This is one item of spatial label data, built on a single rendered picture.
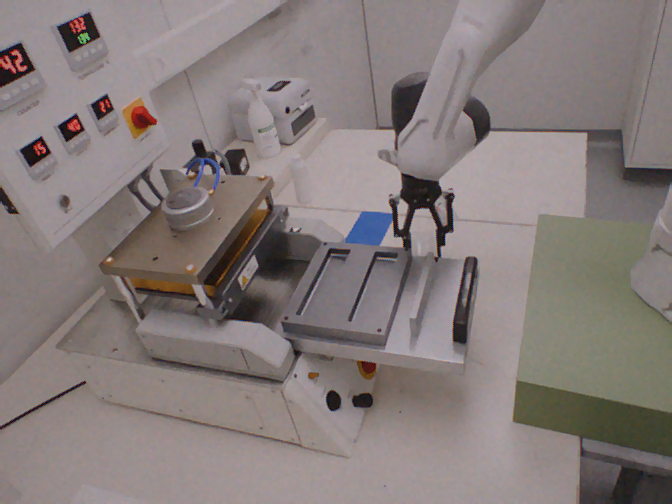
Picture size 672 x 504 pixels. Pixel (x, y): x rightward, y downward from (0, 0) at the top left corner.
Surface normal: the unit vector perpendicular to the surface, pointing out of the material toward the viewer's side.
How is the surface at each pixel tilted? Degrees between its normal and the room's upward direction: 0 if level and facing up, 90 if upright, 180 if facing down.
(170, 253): 0
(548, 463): 0
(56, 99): 90
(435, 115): 81
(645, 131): 90
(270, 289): 0
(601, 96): 90
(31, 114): 90
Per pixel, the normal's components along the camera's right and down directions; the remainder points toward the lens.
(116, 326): -0.16, -0.77
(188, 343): -0.31, 0.63
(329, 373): 0.78, -0.26
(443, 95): -0.61, 0.44
